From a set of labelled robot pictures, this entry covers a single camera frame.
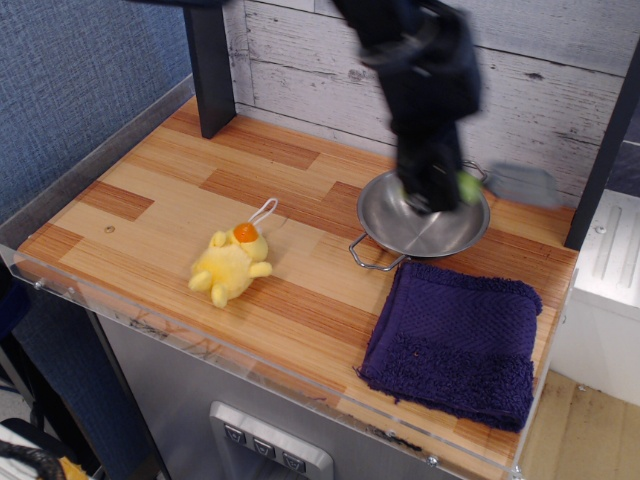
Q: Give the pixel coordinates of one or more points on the yellow object bottom left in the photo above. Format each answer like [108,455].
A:
[72,471]

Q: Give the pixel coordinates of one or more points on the stainless steel cabinet front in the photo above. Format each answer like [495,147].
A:
[175,392]

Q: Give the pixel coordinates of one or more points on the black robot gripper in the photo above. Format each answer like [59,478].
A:
[430,81]

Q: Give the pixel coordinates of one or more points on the yellow plush duck toy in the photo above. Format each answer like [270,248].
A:
[233,259]

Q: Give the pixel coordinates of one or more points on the stainless steel pot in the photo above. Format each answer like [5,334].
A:
[389,221]

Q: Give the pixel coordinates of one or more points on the black vertical post left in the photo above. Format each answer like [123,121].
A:
[209,56]

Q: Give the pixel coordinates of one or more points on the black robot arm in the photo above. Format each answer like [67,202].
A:
[377,22]

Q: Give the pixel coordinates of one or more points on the green handled grey spatula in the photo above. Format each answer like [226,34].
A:
[521,184]

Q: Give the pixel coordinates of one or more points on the purple folded towel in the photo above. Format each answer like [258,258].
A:
[458,344]

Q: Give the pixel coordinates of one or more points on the black vertical post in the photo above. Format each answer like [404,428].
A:
[209,56]
[611,142]

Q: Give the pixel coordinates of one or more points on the silver control panel with buttons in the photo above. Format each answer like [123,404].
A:
[251,448]

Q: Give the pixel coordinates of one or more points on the black vertical post right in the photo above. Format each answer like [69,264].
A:
[611,142]

